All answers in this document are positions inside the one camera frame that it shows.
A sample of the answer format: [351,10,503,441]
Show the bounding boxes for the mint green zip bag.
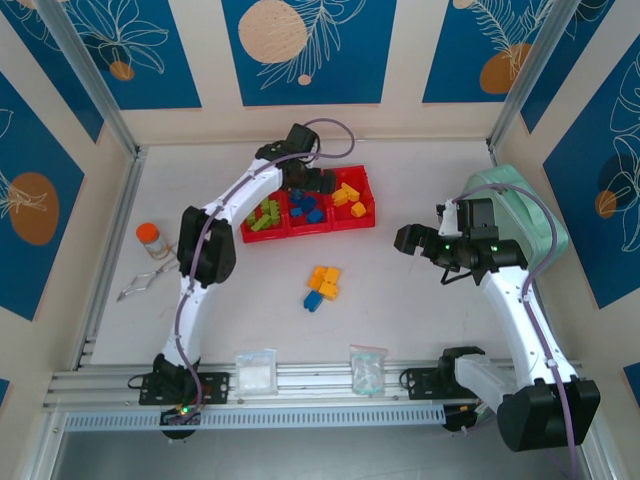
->
[459,163,570,274]

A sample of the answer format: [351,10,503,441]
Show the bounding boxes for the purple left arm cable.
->
[169,117,357,429]

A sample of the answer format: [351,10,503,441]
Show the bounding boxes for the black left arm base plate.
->
[138,370,232,407]

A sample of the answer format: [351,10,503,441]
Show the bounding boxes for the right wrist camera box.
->
[433,198,461,237]

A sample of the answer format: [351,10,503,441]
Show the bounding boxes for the metal tongs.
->
[116,262,180,303]

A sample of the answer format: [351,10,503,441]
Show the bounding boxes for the orange lid clear jar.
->
[136,222,169,261]

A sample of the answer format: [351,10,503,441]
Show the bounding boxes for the white slotted cable duct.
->
[63,405,447,432]

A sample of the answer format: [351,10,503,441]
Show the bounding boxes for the aluminium frame post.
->
[34,0,142,159]
[487,0,596,151]

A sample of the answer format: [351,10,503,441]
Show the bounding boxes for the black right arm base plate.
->
[402,367,481,401]

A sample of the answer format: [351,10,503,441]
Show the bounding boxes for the plastic bag white contents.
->
[233,348,279,399]

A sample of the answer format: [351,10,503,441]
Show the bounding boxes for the aluminium rail frame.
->
[42,359,596,414]

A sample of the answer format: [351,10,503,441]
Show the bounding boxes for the plastic bag green contents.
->
[348,343,390,397]

